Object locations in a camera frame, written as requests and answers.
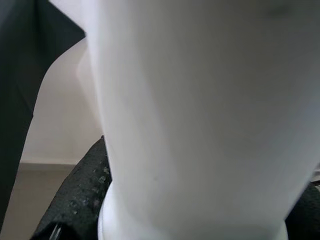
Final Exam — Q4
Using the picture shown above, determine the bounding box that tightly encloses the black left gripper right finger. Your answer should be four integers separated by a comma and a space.
284, 181, 320, 240

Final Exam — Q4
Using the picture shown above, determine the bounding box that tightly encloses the white plastic table leg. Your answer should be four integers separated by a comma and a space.
77, 0, 320, 240

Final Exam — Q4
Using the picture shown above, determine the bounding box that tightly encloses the black tablecloth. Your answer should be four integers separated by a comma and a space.
0, 0, 87, 214

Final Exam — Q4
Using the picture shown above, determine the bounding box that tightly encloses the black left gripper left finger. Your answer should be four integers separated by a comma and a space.
29, 134, 114, 240

